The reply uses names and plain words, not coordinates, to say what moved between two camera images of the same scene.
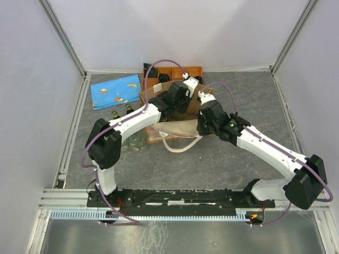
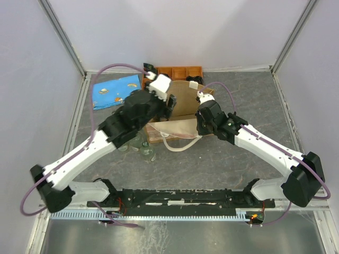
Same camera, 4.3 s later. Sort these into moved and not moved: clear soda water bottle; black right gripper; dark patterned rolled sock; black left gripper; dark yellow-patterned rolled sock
Moved: black left gripper
Not moved: clear soda water bottle; black right gripper; dark patterned rolled sock; dark yellow-patterned rolled sock
